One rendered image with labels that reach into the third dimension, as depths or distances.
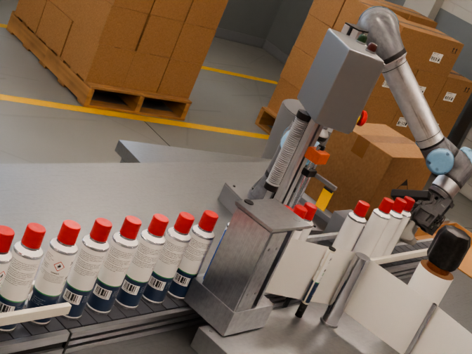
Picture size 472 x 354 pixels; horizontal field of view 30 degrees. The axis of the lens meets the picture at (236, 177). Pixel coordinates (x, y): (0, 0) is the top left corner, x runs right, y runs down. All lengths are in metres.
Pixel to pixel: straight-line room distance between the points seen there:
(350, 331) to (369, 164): 0.81
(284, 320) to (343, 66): 0.59
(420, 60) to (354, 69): 4.13
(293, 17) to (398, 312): 7.05
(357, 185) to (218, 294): 1.08
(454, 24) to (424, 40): 1.60
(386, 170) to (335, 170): 0.19
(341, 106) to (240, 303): 0.53
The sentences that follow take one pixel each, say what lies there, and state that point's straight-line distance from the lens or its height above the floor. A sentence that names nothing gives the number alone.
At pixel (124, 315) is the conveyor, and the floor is 0.88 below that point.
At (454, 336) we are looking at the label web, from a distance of 1.99.
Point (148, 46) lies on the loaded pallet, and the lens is 5.59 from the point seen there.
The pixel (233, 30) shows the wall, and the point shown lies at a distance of 8.89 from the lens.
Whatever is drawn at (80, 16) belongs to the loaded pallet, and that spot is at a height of 0.45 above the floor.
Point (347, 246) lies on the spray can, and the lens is 2.36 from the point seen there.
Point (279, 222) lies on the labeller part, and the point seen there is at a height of 1.14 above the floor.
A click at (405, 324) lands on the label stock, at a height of 0.99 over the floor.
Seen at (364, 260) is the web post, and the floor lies 1.07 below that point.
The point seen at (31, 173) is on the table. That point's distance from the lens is 2.34.
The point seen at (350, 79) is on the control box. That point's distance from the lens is 2.02.
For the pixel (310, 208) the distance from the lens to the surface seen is 2.13.
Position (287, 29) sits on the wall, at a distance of 8.97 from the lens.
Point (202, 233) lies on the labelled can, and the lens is 1.84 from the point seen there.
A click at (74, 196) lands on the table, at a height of 0.83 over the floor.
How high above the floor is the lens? 1.78
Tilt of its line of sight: 19 degrees down
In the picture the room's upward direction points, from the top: 24 degrees clockwise
